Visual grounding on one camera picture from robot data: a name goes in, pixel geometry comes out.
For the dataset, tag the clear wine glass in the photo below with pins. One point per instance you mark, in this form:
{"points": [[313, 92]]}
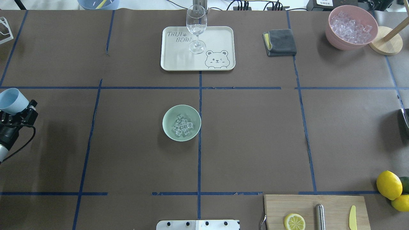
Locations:
{"points": [[196, 23]]}

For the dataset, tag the wooden cup stand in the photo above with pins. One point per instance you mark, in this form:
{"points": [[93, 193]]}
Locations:
{"points": [[388, 41]]}

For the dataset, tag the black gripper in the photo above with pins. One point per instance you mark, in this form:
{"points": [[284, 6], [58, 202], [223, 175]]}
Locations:
{"points": [[8, 134]]}

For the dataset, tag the metal ice scoop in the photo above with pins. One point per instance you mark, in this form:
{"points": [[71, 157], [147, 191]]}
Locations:
{"points": [[405, 116]]}

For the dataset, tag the green ceramic bowl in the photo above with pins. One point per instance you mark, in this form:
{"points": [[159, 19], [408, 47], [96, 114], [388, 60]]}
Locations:
{"points": [[170, 117]]}

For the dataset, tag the light blue plastic cup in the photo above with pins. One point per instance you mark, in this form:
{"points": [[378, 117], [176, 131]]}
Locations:
{"points": [[12, 101]]}

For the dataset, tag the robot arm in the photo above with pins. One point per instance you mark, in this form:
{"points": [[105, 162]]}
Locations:
{"points": [[4, 153]]}

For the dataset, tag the lemon half slice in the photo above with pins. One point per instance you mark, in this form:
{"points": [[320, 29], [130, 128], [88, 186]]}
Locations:
{"points": [[294, 221]]}

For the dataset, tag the whole yellow lemon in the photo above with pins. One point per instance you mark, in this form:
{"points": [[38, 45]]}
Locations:
{"points": [[389, 185]]}

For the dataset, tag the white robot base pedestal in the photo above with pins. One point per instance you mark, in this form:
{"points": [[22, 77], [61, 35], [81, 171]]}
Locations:
{"points": [[217, 224]]}

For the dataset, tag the green lime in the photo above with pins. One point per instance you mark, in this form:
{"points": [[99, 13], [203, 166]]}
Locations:
{"points": [[405, 184]]}

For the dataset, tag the cream bear serving tray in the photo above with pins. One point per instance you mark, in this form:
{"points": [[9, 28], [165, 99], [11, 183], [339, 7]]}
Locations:
{"points": [[218, 56]]}

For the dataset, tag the white wire cup rack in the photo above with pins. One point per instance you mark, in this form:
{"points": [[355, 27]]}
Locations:
{"points": [[5, 31]]}

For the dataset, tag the blue bowl with fork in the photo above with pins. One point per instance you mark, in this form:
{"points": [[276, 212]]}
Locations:
{"points": [[99, 4]]}

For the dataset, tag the ice cubes in green bowl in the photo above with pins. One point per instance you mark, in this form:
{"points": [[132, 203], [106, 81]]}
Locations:
{"points": [[183, 126]]}

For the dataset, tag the pink bowl with ice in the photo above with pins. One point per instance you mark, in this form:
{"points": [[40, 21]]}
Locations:
{"points": [[350, 27]]}

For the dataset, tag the yellow plastic knife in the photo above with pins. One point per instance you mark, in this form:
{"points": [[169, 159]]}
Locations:
{"points": [[352, 218]]}

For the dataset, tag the wooden cutting board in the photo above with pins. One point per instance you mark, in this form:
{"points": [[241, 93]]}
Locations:
{"points": [[336, 210]]}

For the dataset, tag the grey folded cloth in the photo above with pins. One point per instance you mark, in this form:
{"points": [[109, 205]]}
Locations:
{"points": [[279, 42]]}

